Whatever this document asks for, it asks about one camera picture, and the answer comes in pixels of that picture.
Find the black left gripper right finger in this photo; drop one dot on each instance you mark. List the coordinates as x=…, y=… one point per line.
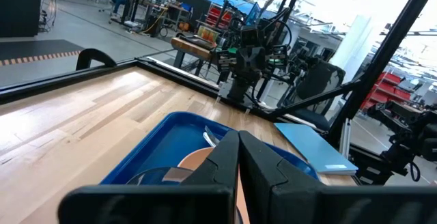
x=269, y=183

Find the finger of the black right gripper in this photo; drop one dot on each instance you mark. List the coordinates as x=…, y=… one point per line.
x=226, y=60
x=279, y=56

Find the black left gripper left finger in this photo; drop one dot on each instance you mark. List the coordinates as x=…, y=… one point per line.
x=215, y=172

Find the orange plate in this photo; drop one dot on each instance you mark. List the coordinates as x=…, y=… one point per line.
x=196, y=157

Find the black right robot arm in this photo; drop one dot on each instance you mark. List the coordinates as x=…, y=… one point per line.
x=239, y=91

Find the black neighbouring robot arm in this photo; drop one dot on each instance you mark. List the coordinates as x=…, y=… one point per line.
x=403, y=132

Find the blue plastic tray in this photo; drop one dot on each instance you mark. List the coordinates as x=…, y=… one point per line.
x=164, y=142

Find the clear box with orange contents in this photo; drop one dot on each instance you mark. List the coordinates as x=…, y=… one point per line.
x=208, y=33

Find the wooden workbench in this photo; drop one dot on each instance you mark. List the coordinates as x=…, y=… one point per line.
x=191, y=48

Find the shelf with red bins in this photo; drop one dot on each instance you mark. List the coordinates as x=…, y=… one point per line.
x=218, y=15
x=385, y=91

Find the black mesh office chair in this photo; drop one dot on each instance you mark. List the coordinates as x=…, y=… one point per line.
x=321, y=80

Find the light blue notebook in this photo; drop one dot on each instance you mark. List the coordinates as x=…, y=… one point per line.
x=314, y=149

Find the black desk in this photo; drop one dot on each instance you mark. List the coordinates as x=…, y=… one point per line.
x=136, y=0

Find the black floor mat striped edge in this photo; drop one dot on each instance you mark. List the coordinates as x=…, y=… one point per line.
x=34, y=51

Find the black cabinet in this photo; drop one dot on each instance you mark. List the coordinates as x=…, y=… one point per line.
x=18, y=10

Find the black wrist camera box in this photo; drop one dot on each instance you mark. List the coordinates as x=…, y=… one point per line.
x=250, y=37

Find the black diagonal frame strut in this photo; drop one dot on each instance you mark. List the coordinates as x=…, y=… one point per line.
x=317, y=99

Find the silver aluminium bracket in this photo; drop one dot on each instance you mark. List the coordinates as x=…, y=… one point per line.
x=345, y=137

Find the black upright frame post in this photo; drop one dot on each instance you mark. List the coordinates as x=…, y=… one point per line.
x=385, y=50

